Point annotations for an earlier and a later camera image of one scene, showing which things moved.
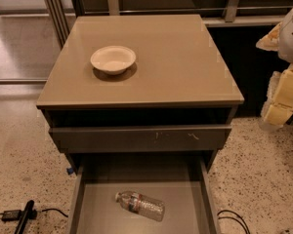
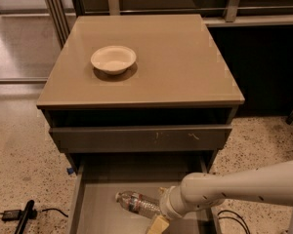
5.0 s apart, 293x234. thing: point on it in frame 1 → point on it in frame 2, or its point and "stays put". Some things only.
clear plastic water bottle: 142,204 stays put
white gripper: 292,39 → 166,201
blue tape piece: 70,171 stays put
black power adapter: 11,215 stays put
